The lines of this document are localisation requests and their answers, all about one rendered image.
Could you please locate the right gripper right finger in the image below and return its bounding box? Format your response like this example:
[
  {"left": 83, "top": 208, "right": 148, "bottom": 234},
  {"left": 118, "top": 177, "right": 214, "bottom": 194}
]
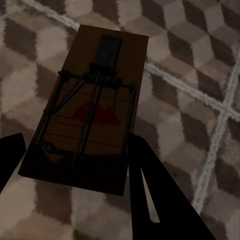
[{"left": 127, "top": 133, "right": 216, "bottom": 240}]

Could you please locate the mousetrap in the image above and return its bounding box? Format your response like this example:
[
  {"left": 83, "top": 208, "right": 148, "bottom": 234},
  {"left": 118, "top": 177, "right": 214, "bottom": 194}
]
[{"left": 18, "top": 24, "right": 149, "bottom": 197}]

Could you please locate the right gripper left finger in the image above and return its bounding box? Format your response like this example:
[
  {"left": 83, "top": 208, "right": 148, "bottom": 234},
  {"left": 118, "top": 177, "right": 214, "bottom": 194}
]
[{"left": 0, "top": 133, "right": 26, "bottom": 193}]

